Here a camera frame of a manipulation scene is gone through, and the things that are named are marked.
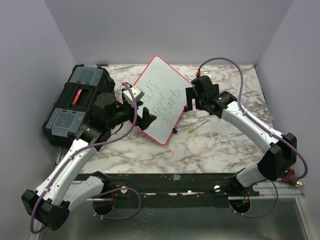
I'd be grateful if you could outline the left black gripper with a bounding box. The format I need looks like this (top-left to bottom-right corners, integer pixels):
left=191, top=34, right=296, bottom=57
left=107, top=99, right=157, bottom=130

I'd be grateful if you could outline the pink framed whiteboard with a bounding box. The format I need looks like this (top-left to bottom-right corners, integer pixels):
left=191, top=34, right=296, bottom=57
left=129, top=55, right=192, bottom=145

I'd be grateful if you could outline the green marker cap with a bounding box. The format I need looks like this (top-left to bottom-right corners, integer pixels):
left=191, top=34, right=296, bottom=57
left=188, top=128, right=196, bottom=134

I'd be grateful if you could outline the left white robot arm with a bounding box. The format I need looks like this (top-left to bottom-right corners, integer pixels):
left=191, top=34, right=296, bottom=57
left=21, top=89, right=157, bottom=234

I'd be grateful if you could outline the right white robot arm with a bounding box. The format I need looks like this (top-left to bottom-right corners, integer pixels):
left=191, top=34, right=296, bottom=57
left=185, top=75, right=297, bottom=196

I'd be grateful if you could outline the blue tape piece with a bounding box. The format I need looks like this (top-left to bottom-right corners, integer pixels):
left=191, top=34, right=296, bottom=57
left=173, top=174, right=181, bottom=181

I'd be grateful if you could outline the black toolbox with clear lids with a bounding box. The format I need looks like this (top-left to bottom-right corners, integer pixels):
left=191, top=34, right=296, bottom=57
left=42, top=64, right=115, bottom=148

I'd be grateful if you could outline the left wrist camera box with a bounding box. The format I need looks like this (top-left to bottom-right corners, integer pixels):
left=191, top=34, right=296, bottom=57
left=122, top=85, right=145, bottom=106

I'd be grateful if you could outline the wire whiteboard stand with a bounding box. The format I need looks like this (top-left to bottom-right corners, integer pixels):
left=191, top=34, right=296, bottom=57
left=172, top=104, right=188, bottom=135

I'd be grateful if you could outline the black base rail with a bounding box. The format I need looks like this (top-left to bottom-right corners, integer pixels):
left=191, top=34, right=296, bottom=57
left=74, top=172, right=261, bottom=210

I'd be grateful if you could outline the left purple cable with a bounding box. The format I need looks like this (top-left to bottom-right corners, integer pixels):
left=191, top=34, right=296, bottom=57
left=29, top=82, right=142, bottom=235

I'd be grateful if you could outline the purple cable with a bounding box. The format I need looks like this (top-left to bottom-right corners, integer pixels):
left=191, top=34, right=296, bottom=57
left=29, top=82, right=142, bottom=235
left=196, top=57, right=309, bottom=218

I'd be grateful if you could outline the brown cable connector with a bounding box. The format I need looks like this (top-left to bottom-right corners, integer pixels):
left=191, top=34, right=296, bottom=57
left=281, top=168, right=303, bottom=188

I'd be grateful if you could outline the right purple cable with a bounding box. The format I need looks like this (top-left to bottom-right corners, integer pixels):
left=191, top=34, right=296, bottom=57
left=196, top=57, right=309, bottom=218

